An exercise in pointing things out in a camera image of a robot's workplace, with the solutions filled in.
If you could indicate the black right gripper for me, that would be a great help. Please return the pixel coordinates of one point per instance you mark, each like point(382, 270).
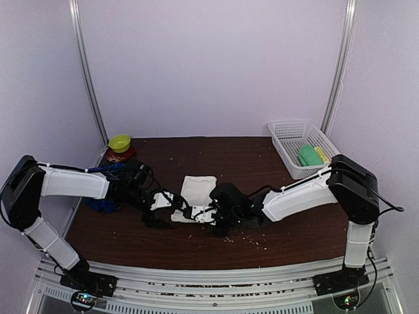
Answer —
point(222, 232)

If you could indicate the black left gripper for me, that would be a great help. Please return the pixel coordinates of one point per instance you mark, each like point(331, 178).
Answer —
point(153, 222)

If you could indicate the white towel with blue emblem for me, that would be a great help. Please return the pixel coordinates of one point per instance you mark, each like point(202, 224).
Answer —
point(196, 191)

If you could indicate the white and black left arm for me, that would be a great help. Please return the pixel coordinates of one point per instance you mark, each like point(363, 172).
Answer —
point(132, 183)

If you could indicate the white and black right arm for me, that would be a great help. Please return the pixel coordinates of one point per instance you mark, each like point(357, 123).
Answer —
point(343, 181)

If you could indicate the blue microfiber towel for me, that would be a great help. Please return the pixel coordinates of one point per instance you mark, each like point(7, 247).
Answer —
point(100, 202)

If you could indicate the red floral ceramic bowl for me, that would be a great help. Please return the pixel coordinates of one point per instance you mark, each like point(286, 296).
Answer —
point(114, 157)

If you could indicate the lime green plastic bowl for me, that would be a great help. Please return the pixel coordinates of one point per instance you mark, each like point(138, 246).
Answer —
point(120, 143)

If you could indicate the left round circuit board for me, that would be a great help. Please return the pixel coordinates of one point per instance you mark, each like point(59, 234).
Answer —
point(83, 301)

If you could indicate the round circuit board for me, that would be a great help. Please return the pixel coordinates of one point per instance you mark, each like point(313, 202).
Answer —
point(347, 301)
point(83, 301)

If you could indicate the rolled green towel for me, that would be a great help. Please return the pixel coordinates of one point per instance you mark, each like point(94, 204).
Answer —
point(309, 157)

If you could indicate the right round circuit board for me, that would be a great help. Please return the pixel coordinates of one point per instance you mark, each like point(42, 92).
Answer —
point(347, 301)

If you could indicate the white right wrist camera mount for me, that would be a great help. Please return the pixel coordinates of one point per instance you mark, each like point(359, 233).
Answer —
point(204, 214)

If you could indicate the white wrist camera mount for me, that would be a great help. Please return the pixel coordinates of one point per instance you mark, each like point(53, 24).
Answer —
point(161, 200)
point(204, 214)

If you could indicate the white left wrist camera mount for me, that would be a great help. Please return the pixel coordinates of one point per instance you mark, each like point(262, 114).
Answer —
point(161, 200)

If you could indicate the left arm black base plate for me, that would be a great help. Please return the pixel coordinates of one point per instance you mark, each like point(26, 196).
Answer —
point(97, 284)

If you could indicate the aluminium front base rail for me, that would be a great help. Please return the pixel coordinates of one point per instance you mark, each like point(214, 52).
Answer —
point(282, 289)

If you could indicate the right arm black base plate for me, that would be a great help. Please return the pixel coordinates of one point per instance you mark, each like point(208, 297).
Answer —
point(340, 283)

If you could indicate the right aluminium frame post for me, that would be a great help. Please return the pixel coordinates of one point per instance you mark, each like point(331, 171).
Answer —
point(342, 60)

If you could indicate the aluminium frame post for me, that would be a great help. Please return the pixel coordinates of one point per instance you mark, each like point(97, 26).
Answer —
point(74, 10)
point(342, 60)

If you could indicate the left aluminium frame post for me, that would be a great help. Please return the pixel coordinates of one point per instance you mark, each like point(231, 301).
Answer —
point(74, 10)

